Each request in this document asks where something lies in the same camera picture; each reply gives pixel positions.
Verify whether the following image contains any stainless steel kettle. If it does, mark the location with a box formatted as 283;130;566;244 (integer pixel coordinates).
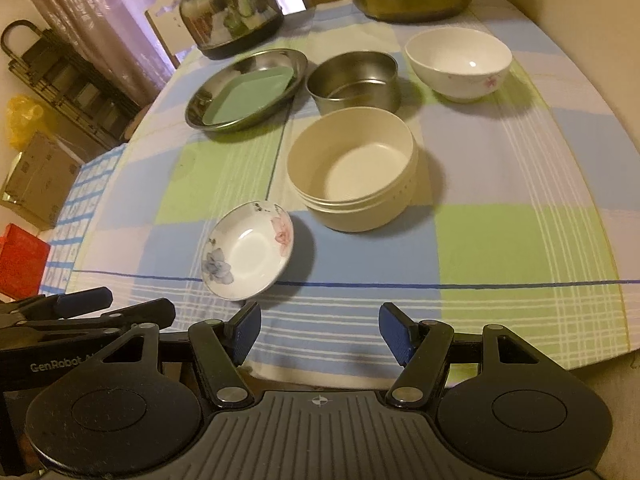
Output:
179;0;285;60

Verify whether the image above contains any cream round bowl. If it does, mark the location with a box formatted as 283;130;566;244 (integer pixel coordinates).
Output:
286;109;420;233

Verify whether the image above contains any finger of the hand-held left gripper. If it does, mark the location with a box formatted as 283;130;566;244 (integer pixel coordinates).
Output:
0;287;114;322
0;298;177;342

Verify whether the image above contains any red box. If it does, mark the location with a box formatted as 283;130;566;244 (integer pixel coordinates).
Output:
0;223;52;301

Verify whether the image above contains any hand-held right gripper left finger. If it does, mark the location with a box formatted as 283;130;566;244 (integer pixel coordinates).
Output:
100;302;262;407

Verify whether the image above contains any black metal rack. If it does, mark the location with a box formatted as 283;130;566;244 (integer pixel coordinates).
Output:
0;20;143;150

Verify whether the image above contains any cardboard box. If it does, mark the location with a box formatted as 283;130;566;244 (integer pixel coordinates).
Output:
0;131;86;228

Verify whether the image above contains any white wooden chair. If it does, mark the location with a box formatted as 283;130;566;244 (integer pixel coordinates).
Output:
144;0;201;68

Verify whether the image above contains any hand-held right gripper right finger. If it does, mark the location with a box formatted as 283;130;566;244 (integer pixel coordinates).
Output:
379;302;541;407

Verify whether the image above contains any white floral bowl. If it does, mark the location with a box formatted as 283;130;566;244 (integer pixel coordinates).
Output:
404;27;513;104

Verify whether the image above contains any green square plate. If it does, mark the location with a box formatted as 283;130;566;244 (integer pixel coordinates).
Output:
202;66;295;127

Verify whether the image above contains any yellow plastic bag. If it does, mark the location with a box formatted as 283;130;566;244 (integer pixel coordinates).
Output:
5;95;48;152

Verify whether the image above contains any stainless steel plate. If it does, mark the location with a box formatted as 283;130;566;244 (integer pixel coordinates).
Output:
185;48;309;133

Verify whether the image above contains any small floral saucer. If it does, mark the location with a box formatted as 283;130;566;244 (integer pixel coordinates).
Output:
201;200;293;302

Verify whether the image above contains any stainless steel bowl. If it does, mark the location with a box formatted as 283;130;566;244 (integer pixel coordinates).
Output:
306;51;401;120

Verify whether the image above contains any checked pastel tablecloth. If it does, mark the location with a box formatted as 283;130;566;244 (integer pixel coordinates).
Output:
37;0;640;386

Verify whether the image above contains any blue checked cloth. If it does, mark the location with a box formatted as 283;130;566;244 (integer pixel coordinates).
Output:
37;142;127;297

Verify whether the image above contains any pink sheer curtain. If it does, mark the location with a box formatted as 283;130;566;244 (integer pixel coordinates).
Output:
12;0;293;111

